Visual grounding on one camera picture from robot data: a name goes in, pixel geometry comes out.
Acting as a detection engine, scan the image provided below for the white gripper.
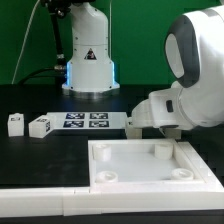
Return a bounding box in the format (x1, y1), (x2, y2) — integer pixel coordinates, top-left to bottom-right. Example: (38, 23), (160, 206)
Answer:
(131, 90), (187, 129)

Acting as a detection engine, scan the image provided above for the white square tabletop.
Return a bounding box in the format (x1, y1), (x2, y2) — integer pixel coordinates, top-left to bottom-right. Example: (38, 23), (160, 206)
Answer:
(88, 139), (204, 184)

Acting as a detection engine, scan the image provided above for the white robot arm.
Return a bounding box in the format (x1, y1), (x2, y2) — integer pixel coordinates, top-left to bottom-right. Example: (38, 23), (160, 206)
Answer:
(62, 0), (224, 130)

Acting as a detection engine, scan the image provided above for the white fiducial tag plate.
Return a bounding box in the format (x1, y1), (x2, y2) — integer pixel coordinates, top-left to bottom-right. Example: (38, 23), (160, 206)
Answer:
(48, 112), (127, 130)

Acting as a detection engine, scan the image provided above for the black cable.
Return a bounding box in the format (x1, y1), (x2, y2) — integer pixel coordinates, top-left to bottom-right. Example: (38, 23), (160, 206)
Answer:
(17, 0), (72, 86)

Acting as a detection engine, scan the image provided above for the white cable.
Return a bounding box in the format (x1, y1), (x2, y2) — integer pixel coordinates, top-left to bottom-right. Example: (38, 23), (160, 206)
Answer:
(11, 0), (42, 85)

